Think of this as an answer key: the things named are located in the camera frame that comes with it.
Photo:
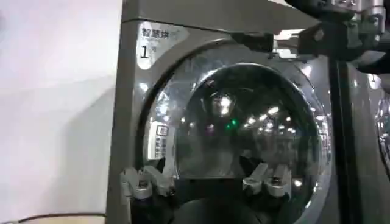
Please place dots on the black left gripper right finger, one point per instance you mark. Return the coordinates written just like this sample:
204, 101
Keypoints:
268, 181

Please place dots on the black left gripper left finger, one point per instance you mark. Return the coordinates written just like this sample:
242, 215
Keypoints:
143, 182

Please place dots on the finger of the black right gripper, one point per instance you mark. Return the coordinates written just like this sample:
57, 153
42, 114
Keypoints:
253, 42

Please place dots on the white instruction sticker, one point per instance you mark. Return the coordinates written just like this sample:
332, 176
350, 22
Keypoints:
158, 141

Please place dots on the round glass dryer door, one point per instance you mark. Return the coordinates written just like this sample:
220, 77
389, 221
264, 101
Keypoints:
243, 131

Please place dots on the grey dryer numbered one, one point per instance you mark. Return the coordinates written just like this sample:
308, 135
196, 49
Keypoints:
131, 128

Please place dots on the laundry basket rim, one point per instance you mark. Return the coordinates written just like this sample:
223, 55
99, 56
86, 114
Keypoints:
61, 216

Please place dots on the white number label sticker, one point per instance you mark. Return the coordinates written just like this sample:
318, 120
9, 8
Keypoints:
155, 42

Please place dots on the grey dryer without visible number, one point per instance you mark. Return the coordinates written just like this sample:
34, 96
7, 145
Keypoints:
365, 146

